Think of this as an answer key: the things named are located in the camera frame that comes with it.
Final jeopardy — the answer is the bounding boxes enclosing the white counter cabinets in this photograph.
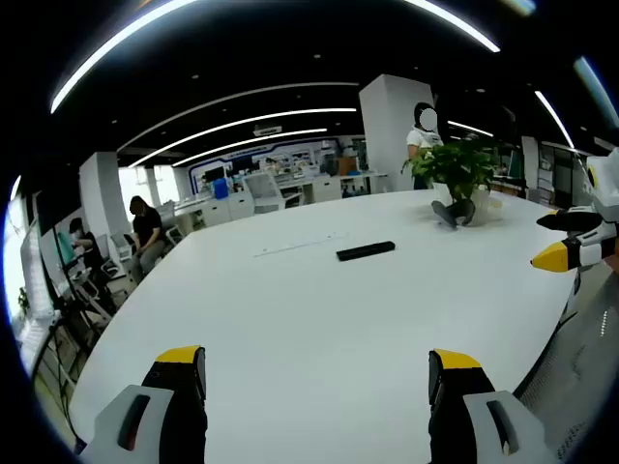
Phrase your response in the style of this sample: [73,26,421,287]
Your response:
[173,171,388,228]

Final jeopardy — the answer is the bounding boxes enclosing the grey mesh office chair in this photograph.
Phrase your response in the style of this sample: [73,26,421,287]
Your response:
[512,270,619,464]

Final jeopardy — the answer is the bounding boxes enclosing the green potted plant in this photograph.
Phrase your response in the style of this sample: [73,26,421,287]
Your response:
[400,137,504,199]

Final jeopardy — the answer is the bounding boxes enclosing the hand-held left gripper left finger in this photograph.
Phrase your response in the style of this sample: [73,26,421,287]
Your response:
[79,344,209,464]

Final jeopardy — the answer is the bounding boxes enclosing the white table cable cover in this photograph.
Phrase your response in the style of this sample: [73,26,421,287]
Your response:
[252,231,349,258]

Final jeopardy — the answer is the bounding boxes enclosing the black remote control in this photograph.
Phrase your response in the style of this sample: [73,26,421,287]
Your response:
[336,241,397,263]

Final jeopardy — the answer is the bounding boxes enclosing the black tripod stand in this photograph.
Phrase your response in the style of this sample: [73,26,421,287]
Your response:
[47,226,117,339]

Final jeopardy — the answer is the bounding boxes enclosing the white plant pot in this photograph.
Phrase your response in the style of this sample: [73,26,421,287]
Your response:
[432,181,492,226]

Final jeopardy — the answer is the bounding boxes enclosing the curved white ceiling light strip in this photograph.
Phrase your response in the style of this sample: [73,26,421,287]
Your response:
[50,0,502,115]

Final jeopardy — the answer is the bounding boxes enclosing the white office chair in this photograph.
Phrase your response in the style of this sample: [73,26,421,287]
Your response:
[243,172,304,215]

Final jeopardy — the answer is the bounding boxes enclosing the dark grey headset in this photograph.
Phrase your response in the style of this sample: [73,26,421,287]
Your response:
[431,198,478,230]

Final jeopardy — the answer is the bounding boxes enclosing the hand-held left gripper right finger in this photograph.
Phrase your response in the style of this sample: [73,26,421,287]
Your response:
[427,348,557,464]

